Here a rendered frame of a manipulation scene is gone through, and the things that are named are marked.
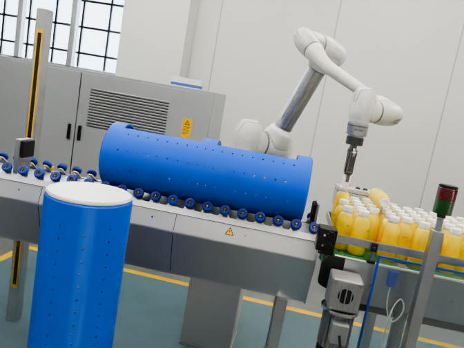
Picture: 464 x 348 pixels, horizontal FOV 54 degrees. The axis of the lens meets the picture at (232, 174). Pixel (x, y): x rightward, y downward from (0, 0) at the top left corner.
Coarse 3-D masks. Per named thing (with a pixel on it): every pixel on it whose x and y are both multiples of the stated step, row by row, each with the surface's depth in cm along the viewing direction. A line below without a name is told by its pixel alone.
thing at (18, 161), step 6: (24, 138) 209; (30, 138) 212; (18, 144) 203; (24, 144) 204; (30, 144) 209; (18, 150) 204; (24, 150) 205; (30, 150) 210; (18, 156) 204; (24, 156) 206; (30, 156) 211; (18, 162) 205; (24, 162) 209
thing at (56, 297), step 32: (64, 224) 140; (96, 224) 142; (128, 224) 154; (64, 256) 142; (96, 256) 144; (64, 288) 143; (96, 288) 146; (32, 320) 150; (64, 320) 145; (96, 320) 149
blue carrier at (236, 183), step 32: (128, 128) 195; (128, 160) 189; (160, 160) 187; (192, 160) 186; (224, 160) 186; (256, 160) 186; (288, 160) 187; (160, 192) 194; (192, 192) 189; (224, 192) 186; (256, 192) 184; (288, 192) 182
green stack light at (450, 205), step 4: (436, 200) 154; (440, 200) 152; (444, 200) 152; (436, 204) 153; (440, 204) 152; (444, 204) 152; (448, 204) 151; (452, 204) 151; (432, 208) 156; (436, 208) 153; (440, 208) 152; (444, 208) 152; (448, 208) 151; (452, 208) 152; (436, 212) 153; (440, 212) 152; (444, 212) 152; (448, 212) 152; (452, 212) 153
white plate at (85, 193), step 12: (48, 192) 144; (60, 192) 145; (72, 192) 148; (84, 192) 150; (96, 192) 153; (108, 192) 156; (120, 192) 159; (84, 204) 140; (96, 204) 141; (108, 204) 143; (120, 204) 147
